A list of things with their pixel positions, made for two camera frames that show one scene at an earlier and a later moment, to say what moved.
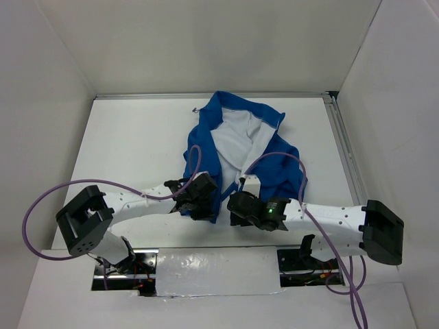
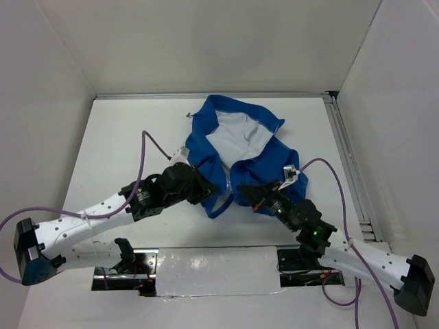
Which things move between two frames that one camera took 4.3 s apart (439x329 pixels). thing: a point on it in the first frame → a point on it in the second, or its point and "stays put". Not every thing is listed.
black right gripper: [236, 219] → [255, 193]
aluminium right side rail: [359, 196] stays put
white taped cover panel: [202, 271] stays put
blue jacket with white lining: [231, 138] stays put
